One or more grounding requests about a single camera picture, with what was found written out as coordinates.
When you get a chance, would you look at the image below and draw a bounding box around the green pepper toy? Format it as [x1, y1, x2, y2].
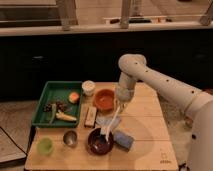
[49, 103, 57, 123]

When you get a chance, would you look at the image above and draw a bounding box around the small metal cup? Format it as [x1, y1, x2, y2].
[63, 130, 77, 148]

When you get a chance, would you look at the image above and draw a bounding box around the light green cup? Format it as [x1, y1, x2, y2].
[37, 137, 53, 155]

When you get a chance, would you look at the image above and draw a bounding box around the yellow banana toy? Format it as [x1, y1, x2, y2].
[56, 113, 77, 122]

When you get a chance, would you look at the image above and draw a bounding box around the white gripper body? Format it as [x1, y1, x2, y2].
[115, 74, 136, 103]

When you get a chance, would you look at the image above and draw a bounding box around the wooden block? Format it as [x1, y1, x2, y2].
[84, 106, 97, 127]

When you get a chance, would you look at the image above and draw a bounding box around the orange bowl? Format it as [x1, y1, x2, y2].
[93, 89, 115, 112]

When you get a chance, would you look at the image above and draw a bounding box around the blue cloth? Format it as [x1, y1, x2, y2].
[95, 115, 136, 151]

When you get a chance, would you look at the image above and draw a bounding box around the black cable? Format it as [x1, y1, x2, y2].
[0, 126, 28, 157]

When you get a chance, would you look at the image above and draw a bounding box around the white cup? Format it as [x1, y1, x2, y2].
[82, 80, 95, 97]

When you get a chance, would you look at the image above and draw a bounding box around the green plastic tray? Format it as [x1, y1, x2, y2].
[32, 81, 83, 128]

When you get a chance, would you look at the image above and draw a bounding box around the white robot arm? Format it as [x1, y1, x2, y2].
[115, 54, 213, 171]

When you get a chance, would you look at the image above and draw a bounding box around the dark purple bowl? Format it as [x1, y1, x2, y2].
[87, 128, 114, 155]

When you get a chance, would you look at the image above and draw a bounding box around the dark grapes toy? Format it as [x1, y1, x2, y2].
[43, 101, 67, 112]

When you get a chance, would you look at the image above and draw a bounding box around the peach fruit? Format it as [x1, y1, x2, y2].
[68, 92, 80, 104]

